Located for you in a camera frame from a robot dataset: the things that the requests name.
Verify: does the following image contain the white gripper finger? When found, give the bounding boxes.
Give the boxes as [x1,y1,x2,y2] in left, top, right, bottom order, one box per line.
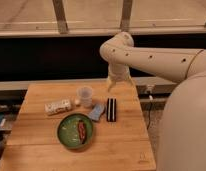
[128,77,135,87]
[107,79,115,91]

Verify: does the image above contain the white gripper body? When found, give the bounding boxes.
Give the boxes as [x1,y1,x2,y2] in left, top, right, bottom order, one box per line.
[108,63,131,83]

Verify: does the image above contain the red chili pepper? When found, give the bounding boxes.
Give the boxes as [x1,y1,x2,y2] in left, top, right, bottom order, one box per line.
[78,121,86,144]

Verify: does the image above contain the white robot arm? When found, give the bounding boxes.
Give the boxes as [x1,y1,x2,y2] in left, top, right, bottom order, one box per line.
[99,32,206,171]

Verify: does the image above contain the white ceramic cup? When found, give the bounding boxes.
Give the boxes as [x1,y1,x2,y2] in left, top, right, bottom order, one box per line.
[77,86,93,108]

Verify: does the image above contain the green ceramic plate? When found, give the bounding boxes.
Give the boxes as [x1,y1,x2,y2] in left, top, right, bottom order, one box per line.
[57,113,94,150]

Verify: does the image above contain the black striped block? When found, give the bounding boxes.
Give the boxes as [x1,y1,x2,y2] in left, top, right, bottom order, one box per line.
[106,98,116,122]

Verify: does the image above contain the blue sponge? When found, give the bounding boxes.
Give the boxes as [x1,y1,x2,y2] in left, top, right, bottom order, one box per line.
[88,103,105,121]

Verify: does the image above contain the small white ball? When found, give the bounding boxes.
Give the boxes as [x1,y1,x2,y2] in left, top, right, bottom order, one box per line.
[74,98,80,106]

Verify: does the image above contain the white patterned box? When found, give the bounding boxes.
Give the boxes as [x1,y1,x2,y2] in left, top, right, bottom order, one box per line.
[45,99,72,115]

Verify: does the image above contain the black cable with plug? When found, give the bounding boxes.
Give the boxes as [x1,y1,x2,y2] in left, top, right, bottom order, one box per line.
[144,84,156,130]

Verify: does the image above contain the metal window post right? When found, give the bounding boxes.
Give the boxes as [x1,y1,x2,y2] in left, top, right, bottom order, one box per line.
[120,0,133,32]

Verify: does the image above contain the metal window post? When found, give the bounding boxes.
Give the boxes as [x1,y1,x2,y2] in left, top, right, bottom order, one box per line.
[120,0,133,32]
[52,0,68,34]

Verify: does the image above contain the metal window post left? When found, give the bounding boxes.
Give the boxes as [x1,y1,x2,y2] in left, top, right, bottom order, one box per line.
[52,0,68,34]

